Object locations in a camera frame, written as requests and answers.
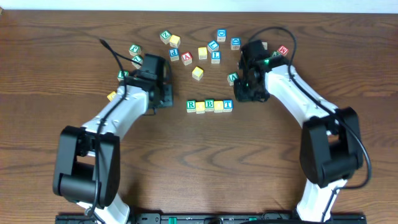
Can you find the blue d block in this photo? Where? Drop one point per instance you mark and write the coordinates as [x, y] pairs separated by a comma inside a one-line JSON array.
[[221, 35], [235, 43]]

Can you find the yellow block centre top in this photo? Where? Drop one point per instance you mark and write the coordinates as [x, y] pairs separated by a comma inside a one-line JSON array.
[[202, 53]]

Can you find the green j block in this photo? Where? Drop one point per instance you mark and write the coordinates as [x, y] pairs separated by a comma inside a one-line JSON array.
[[275, 53], [135, 50]]

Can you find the yellow O block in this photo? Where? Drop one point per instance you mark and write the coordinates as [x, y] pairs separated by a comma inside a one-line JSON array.
[[200, 107], [218, 106]]

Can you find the green V block right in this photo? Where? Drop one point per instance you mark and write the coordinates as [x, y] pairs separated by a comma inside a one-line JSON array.
[[232, 77]]

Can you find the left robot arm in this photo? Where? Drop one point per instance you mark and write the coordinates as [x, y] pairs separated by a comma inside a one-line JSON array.
[[87, 169]]

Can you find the green Z block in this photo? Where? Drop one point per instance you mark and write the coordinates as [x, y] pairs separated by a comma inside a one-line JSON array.
[[165, 36]]

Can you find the green v block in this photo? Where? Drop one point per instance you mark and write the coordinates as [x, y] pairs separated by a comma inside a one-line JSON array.
[[232, 77], [122, 75]]

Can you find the blue D block top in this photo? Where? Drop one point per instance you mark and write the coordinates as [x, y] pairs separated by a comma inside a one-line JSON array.
[[221, 35]]

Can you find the green L block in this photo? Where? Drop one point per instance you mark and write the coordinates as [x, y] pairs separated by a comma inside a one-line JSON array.
[[137, 61]]

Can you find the green B block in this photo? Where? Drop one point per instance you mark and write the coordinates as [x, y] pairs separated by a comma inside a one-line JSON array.
[[209, 105]]

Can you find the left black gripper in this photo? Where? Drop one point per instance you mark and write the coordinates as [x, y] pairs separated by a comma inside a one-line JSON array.
[[166, 97]]

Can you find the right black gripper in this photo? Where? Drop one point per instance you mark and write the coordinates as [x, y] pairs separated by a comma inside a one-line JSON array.
[[241, 95]]

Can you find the blue L block lower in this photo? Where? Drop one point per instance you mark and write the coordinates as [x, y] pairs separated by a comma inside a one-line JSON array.
[[216, 57]]

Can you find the green J block right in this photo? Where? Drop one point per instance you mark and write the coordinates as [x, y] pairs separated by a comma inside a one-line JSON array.
[[275, 53]]

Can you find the blue P block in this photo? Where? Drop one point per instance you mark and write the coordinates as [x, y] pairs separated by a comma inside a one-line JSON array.
[[174, 54]]

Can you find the red A block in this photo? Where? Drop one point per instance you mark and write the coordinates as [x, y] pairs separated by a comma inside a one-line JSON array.
[[186, 58]]

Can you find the green R block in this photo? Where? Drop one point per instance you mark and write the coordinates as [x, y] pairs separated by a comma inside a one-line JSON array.
[[191, 106]]

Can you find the yellow block far left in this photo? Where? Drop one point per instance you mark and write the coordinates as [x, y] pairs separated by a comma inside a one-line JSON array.
[[111, 96]]

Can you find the red M block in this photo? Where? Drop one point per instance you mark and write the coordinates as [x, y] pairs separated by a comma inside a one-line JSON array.
[[283, 50]]

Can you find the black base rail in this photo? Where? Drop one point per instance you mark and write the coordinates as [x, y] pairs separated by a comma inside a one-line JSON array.
[[271, 217]]

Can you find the green J block left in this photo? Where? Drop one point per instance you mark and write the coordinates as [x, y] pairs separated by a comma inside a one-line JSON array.
[[135, 50]]

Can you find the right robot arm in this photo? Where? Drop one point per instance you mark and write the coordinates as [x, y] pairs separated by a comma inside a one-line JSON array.
[[330, 150]]

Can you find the blue D block right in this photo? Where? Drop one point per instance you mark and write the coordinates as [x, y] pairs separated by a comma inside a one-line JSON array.
[[235, 43]]

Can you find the green V block left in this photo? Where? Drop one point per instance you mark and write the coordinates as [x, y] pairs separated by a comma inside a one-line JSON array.
[[122, 75]]

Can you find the blue l block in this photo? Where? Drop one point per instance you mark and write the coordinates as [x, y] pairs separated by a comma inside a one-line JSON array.
[[216, 57], [213, 46]]

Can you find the blue L block upper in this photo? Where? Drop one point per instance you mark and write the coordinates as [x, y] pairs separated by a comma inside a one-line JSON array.
[[213, 46]]

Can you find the blue T block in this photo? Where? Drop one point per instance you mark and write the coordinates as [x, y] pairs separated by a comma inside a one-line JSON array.
[[227, 105]]

